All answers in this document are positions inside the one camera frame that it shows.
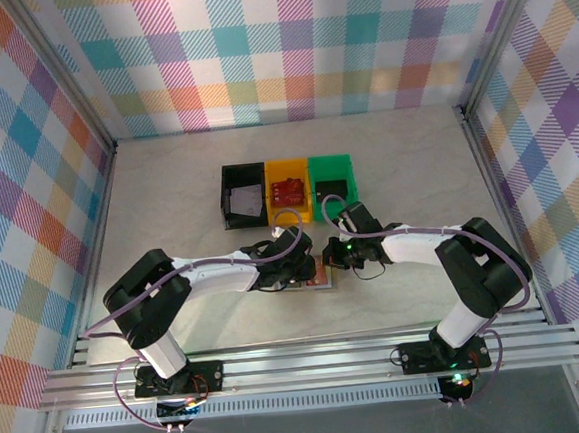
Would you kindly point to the grey leather card holder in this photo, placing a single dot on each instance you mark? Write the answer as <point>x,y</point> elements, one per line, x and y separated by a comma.
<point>325,288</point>

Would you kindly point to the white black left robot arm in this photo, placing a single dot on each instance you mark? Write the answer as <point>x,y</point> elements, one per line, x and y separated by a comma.
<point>214,277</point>

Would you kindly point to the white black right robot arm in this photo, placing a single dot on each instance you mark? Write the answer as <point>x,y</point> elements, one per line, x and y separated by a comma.
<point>412,247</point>

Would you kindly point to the red VIP card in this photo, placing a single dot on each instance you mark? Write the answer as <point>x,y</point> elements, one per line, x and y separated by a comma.
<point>319,277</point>

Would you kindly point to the pile of red cards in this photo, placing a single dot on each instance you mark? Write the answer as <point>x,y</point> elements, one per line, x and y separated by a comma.
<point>287,191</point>

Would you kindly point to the black VIP card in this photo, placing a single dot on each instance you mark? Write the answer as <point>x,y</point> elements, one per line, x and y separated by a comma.
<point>332,189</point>

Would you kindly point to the silver grey card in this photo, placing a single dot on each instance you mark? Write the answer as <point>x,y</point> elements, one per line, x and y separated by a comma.
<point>245,200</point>

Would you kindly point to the yellow plastic bin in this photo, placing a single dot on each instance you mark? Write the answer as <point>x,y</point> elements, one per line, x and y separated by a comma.
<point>288,169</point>

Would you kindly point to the green plastic bin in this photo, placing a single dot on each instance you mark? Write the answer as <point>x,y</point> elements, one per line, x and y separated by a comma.
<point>330,165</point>

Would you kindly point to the black plastic bin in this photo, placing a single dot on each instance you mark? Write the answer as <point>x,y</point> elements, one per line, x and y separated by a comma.
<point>241,175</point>

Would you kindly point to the small controller circuit board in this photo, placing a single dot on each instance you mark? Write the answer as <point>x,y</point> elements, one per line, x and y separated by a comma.
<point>184,408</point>
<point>458,384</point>

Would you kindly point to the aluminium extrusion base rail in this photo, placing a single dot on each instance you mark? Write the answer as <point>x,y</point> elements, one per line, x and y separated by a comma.
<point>306,370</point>

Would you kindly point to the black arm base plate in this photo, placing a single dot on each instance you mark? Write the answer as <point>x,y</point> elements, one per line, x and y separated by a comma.
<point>416,357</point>
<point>212,375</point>

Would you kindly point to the aluminium side rail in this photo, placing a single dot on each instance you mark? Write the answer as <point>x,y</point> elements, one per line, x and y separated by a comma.
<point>503,209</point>
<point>102,241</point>

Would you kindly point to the aluminium frame post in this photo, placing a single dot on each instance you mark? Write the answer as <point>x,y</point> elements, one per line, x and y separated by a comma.
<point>72,78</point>
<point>501,34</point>

